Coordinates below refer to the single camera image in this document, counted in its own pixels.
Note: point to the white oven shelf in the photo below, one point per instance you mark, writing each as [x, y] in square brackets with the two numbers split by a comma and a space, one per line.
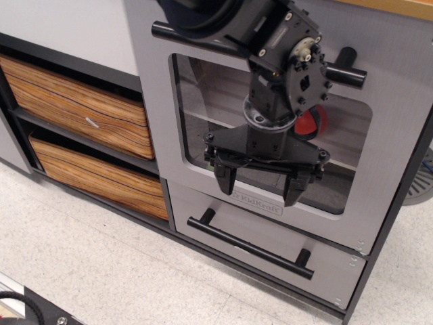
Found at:
[212, 97]

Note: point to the grey toy oven door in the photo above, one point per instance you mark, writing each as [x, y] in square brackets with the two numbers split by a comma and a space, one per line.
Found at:
[277, 122]

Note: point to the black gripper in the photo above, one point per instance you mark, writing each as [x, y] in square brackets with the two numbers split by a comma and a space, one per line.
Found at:
[245, 147]

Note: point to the upper wood-pattern bin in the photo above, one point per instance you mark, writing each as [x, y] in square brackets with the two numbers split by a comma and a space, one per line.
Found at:
[101, 116]

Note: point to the red toy tomato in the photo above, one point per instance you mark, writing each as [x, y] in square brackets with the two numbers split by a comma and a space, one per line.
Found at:
[312, 123]

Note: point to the grey round base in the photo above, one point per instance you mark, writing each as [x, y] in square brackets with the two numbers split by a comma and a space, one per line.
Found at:
[421, 188]

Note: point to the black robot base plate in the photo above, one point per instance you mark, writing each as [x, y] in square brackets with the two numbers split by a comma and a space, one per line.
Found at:
[22, 305]

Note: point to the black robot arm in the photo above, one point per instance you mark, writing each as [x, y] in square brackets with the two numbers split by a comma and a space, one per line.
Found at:
[281, 45]

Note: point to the black oven door handle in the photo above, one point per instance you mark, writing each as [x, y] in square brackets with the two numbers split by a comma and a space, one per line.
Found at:
[340, 72]

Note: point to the lower wood-pattern bin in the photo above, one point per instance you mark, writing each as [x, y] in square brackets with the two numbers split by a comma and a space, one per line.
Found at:
[80, 167]

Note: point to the grey toy kitchen cabinet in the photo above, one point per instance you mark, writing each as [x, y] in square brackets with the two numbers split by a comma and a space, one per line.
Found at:
[110, 43]

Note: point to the black drawer handle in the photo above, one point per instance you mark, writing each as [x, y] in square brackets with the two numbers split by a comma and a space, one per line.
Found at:
[297, 267]

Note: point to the wood-pattern bin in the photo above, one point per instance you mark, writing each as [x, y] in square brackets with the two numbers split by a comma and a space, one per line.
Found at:
[80, 167]
[101, 116]

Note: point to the grey lower drawer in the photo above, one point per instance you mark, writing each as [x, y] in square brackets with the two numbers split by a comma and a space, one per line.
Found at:
[336, 273]

